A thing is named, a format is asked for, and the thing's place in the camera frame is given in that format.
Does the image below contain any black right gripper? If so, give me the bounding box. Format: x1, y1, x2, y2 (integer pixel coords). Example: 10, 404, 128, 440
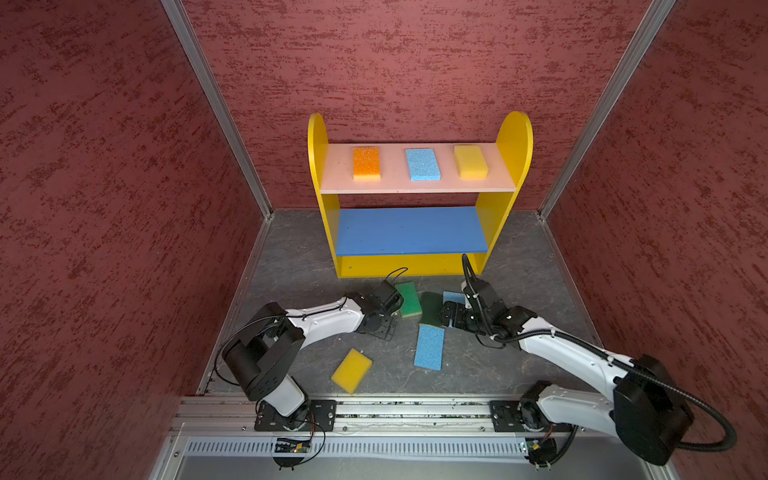
435, 302, 490, 335

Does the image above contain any bright green yellow sponge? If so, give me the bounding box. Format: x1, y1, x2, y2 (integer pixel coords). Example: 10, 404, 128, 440
396, 282, 422, 318

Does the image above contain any blue sponge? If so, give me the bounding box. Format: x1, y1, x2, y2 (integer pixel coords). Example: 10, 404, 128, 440
442, 291, 466, 305
406, 148, 441, 181
414, 324, 445, 371

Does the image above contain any yellow sponge front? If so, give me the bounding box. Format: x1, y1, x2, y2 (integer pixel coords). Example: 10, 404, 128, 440
331, 349, 373, 395

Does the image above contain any orange sponge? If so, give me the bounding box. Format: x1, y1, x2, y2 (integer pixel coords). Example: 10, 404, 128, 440
353, 146, 381, 181

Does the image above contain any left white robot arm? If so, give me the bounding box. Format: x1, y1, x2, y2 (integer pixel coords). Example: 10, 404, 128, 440
219, 280, 404, 429

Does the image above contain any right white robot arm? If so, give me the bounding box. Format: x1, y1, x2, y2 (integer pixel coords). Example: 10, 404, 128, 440
438, 281, 694, 465

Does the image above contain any yellow wooden two-tier shelf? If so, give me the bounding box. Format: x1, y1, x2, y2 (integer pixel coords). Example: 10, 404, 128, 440
307, 112, 534, 278

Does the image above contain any dark green wavy sponge right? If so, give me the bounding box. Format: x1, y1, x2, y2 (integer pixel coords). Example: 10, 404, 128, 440
419, 292, 444, 328

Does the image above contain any perforated metal vent strip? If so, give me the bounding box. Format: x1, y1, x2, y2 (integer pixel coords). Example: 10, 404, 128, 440
185, 437, 528, 459

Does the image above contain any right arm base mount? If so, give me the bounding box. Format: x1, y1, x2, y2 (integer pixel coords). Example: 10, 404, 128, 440
489, 400, 572, 435

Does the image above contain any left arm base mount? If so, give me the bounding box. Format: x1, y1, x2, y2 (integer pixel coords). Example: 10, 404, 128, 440
254, 399, 338, 433

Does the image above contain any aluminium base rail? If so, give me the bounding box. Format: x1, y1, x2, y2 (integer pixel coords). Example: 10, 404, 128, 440
171, 386, 617, 437

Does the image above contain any black corrugated cable conduit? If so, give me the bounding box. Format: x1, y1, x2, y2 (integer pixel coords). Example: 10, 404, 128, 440
460, 253, 738, 454

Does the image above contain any right aluminium corner post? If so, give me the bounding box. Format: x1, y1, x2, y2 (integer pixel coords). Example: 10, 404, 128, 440
538, 0, 676, 224

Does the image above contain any aluminium corner post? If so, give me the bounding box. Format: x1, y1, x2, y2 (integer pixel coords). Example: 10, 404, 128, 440
538, 0, 676, 224
161, 0, 274, 221

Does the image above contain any left aluminium corner post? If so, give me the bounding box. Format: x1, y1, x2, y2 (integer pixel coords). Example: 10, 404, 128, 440
161, 0, 274, 221

